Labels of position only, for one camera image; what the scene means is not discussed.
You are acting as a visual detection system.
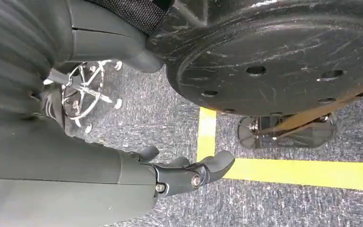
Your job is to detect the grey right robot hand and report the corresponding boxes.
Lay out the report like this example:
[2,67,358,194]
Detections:
[0,0,236,227]

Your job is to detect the yellow floor tape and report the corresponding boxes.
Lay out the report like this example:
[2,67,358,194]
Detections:
[196,106,363,192]

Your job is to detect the stool with chrome base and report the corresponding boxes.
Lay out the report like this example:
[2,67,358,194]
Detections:
[60,59,124,135]

